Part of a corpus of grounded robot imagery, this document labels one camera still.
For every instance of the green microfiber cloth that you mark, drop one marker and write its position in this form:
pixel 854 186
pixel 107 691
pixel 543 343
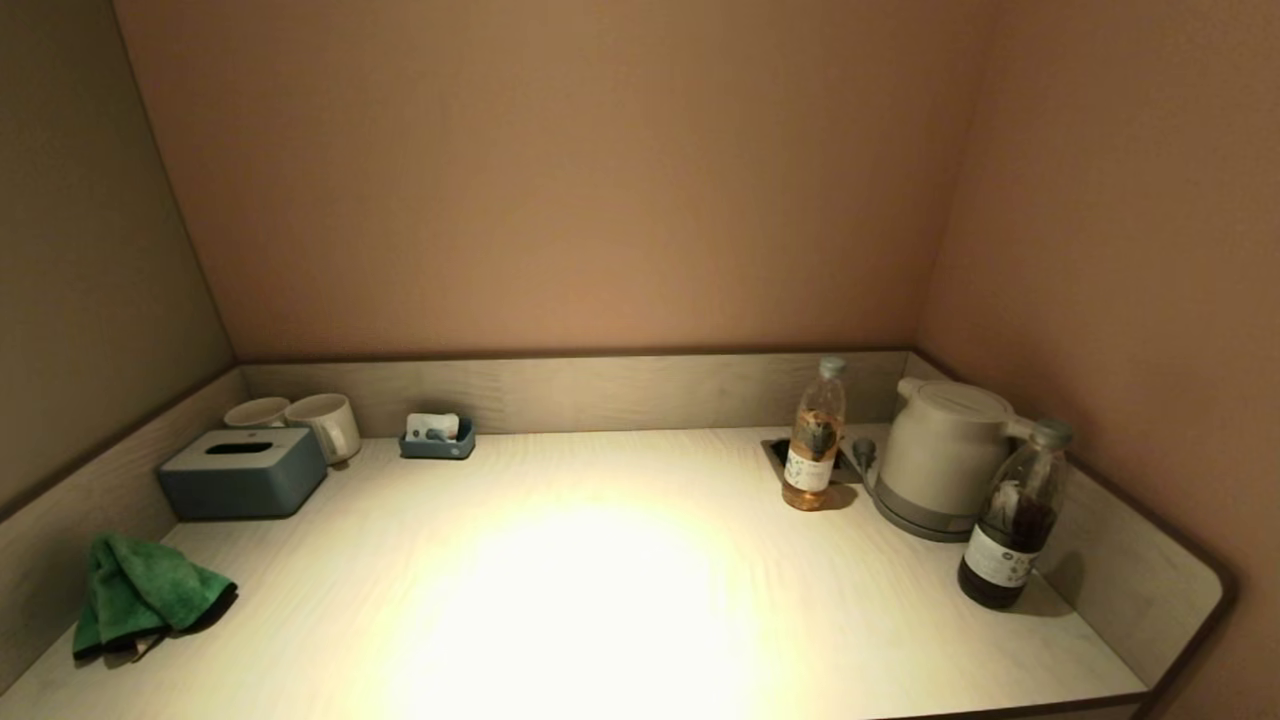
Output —
pixel 145 590

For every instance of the wooden desk rear upstand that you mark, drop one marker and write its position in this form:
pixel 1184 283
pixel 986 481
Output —
pixel 600 390

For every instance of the recessed black socket box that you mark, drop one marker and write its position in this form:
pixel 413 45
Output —
pixel 775 451

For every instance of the plastic bottle of light tea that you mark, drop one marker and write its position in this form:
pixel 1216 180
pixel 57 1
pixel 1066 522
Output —
pixel 811 470

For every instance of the white sachet packets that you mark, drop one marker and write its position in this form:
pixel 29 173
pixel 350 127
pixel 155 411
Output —
pixel 432 425

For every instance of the small blue sachet tray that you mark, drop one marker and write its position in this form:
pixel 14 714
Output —
pixel 438 451

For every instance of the grey kettle plug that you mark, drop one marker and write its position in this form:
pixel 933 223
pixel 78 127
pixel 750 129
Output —
pixel 865 450

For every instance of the white electric kettle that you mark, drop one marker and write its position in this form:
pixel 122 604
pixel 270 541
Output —
pixel 940 450

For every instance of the white ceramic mug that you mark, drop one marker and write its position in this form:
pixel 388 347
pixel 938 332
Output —
pixel 255 413
pixel 328 420

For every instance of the grey kettle base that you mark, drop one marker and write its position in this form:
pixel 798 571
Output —
pixel 915 526

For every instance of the plastic bottle of dark tea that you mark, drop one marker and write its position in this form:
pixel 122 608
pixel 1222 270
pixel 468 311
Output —
pixel 998 563

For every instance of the blue-grey tissue box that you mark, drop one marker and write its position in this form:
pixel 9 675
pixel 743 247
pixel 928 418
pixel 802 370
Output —
pixel 243 485

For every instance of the rounded wooden desk side panel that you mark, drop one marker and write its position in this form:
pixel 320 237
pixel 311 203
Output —
pixel 1128 588

